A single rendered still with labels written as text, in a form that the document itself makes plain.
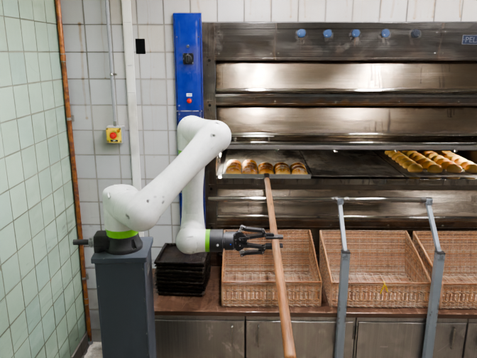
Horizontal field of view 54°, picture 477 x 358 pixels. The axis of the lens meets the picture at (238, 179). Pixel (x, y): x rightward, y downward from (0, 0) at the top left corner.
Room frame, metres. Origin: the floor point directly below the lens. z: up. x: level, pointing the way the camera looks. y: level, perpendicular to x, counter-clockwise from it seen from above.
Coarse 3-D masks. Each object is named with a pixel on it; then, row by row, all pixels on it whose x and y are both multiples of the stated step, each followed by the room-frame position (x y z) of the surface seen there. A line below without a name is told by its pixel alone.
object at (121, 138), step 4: (108, 128) 2.75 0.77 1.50; (112, 128) 2.75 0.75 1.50; (116, 128) 2.75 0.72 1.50; (120, 128) 2.75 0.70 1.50; (124, 128) 2.81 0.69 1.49; (108, 132) 2.75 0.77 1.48; (116, 132) 2.75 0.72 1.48; (120, 132) 2.75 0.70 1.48; (124, 132) 2.80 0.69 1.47; (108, 136) 2.75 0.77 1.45; (116, 136) 2.75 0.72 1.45; (120, 136) 2.75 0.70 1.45; (124, 136) 2.80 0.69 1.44; (108, 140) 2.75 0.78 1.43; (112, 140) 2.75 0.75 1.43; (116, 140) 2.75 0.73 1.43; (120, 140) 2.75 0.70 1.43; (124, 140) 2.79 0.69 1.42
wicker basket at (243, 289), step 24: (264, 240) 2.75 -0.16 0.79; (288, 240) 2.75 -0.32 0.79; (312, 240) 2.67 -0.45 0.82; (240, 264) 2.71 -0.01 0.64; (264, 264) 2.71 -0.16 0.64; (288, 264) 2.71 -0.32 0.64; (312, 264) 2.58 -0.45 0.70; (240, 288) 2.31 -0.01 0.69; (264, 288) 2.31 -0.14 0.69; (288, 288) 2.31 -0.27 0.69; (312, 288) 2.31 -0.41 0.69
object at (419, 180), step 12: (216, 180) 2.81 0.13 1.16; (228, 180) 2.81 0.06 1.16; (240, 180) 2.81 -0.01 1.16; (252, 180) 2.80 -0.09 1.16; (276, 180) 2.80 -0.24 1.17; (288, 180) 2.80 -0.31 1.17; (300, 180) 2.80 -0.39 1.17; (312, 180) 2.80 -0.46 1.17; (324, 180) 2.80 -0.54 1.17; (336, 180) 2.79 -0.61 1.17; (348, 180) 2.79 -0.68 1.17; (360, 180) 2.79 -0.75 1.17; (372, 180) 2.79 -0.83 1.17; (384, 180) 2.79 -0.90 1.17; (396, 180) 2.79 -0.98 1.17; (408, 180) 2.79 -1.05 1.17; (420, 180) 2.78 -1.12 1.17; (432, 180) 2.78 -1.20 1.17; (444, 180) 2.78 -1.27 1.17; (456, 180) 2.78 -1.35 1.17; (468, 180) 2.78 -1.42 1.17
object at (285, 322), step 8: (272, 200) 2.27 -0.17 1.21; (272, 208) 2.13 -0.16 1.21; (272, 216) 2.02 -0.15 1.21; (272, 224) 1.91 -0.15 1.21; (272, 232) 1.83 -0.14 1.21; (272, 240) 1.75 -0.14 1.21; (272, 248) 1.69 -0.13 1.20; (280, 256) 1.59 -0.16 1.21; (280, 264) 1.52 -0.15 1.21; (280, 272) 1.46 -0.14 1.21; (280, 280) 1.40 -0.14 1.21; (280, 288) 1.34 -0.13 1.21; (280, 296) 1.30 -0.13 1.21; (280, 304) 1.25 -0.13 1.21; (280, 312) 1.21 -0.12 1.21; (288, 312) 1.21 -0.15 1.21; (280, 320) 1.18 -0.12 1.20; (288, 320) 1.16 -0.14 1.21; (288, 328) 1.12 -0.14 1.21; (288, 336) 1.08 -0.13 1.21; (288, 344) 1.05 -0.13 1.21; (288, 352) 1.02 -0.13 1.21
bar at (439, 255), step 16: (432, 224) 2.32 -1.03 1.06; (432, 272) 2.22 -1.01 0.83; (432, 288) 2.20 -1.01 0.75; (432, 304) 2.19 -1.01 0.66; (336, 320) 2.23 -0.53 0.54; (432, 320) 2.19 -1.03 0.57; (336, 336) 2.21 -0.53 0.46; (432, 336) 2.19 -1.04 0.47; (336, 352) 2.20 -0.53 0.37; (432, 352) 2.19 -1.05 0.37
